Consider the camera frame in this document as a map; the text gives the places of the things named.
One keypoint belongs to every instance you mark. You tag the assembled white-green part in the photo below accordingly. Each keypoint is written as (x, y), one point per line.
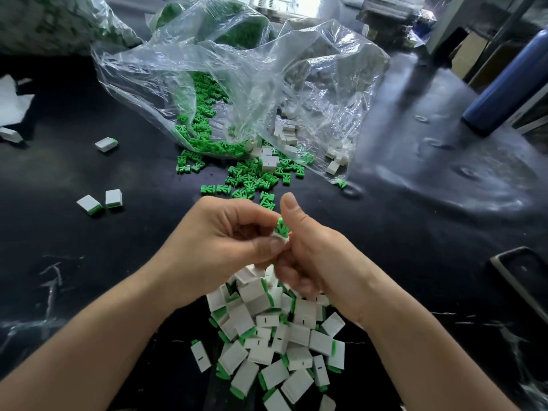
(89, 204)
(114, 198)
(200, 356)
(106, 144)
(10, 135)

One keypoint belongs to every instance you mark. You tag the person's right hand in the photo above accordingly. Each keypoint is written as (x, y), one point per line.
(330, 261)

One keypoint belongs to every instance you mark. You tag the black smartphone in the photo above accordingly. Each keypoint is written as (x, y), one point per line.
(526, 282)

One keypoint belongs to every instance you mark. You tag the pile of assembled white-green pieces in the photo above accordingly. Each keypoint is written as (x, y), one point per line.
(274, 338)

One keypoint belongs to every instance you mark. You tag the heap of white caps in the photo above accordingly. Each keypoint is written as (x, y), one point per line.
(287, 132)

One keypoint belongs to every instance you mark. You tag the green plastic part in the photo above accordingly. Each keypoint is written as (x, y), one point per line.
(282, 228)

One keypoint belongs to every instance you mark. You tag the white metal frame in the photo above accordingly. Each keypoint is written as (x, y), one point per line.
(447, 25)

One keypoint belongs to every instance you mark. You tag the pile of green clips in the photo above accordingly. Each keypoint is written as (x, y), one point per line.
(205, 124)

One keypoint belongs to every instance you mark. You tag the clear plastic bag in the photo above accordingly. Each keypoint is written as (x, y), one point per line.
(336, 72)

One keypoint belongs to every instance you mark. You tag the person's left hand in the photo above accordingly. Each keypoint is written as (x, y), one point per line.
(210, 248)

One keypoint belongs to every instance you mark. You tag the large bag of assembled pieces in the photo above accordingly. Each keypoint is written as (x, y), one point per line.
(62, 21)

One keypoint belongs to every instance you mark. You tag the grey machine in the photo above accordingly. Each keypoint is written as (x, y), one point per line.
(394, 14)

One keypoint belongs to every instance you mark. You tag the plastic bag full of green pieces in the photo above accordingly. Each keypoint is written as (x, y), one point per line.
(241, 25)

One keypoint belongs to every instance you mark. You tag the person's left forearm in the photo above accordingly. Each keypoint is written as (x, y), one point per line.
(86, 355)

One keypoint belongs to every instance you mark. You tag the white paper sheet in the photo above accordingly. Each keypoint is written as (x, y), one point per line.
(14, 105)

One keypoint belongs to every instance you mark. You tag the blue cylinder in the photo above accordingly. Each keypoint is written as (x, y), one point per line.
(512, 85)

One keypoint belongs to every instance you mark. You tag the brown cardboard box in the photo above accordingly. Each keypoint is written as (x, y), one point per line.
(469, 55)

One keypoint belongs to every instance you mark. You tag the person's right forearm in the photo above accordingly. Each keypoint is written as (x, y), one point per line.
(441, 364)

